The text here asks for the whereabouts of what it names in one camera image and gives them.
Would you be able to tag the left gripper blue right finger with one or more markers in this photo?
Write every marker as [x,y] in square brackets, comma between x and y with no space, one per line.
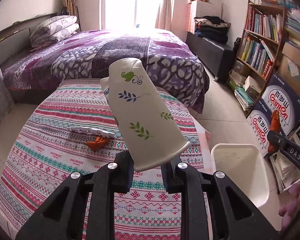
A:
[168,177]

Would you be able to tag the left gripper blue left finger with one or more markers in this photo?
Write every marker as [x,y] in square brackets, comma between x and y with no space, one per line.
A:
[129,171]

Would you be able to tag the white leaf-print paper cup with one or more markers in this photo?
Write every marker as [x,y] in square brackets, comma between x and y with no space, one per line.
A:
[147,126]

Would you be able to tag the white plastic trash bin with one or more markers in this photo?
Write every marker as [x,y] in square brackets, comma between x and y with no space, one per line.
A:
[244,165]

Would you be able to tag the lower Ganten water carton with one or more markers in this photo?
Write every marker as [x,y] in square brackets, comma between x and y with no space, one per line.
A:
[259,122]

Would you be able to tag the ganten water carton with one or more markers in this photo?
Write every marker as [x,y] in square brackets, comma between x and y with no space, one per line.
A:
[259,122]
[278,95]

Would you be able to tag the upper Ganten water carton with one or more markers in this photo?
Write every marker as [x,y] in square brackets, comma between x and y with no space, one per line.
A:
[278,95]

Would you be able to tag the patterned striped tablecloth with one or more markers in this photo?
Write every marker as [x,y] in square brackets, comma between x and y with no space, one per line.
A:
[44,154]

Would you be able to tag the brown cardboard box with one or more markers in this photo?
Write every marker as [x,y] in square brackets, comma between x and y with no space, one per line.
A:
[289,69]

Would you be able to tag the purple patterned bed quilt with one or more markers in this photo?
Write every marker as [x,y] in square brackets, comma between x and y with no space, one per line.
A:
[167,60]

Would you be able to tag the dark storage bench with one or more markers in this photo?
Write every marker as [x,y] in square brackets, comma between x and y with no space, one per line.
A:
[217,57]

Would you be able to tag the wooden bookshelf with books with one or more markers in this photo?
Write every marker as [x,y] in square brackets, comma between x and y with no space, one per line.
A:
[262,39]

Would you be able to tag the folded clothes pile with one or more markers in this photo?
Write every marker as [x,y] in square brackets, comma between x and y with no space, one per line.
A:
[212,27]

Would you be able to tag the folded pillows stack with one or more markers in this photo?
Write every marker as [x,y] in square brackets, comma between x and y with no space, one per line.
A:
[53,30]

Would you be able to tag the window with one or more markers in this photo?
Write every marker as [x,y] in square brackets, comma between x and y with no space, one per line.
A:
[129,14]

